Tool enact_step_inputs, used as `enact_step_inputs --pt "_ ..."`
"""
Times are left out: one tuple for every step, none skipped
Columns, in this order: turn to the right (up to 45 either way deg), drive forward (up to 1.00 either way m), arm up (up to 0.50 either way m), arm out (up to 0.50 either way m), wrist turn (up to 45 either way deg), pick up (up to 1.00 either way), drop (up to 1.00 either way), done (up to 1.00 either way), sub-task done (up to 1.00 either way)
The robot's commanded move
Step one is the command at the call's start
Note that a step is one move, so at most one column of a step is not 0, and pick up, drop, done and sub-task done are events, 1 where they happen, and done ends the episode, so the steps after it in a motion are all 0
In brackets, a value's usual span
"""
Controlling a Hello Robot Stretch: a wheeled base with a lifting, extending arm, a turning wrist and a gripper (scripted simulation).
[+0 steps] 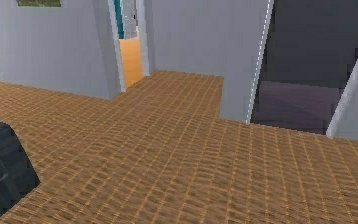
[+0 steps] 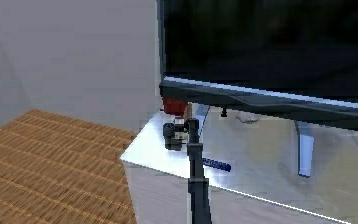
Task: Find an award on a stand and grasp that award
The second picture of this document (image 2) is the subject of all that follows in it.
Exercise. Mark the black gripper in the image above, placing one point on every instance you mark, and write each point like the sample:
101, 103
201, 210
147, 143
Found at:
169, 135

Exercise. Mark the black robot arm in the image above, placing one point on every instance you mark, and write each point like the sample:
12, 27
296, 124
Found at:
195, 166

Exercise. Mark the red award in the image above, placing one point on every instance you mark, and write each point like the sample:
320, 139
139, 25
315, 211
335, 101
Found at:
174, 106

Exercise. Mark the white television stand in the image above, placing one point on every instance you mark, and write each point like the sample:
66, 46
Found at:
263, 180

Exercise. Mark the grey flat object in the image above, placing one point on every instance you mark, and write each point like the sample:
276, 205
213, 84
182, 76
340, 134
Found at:
247, 117

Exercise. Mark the black television set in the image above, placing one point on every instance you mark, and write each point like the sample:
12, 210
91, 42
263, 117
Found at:
263, 40

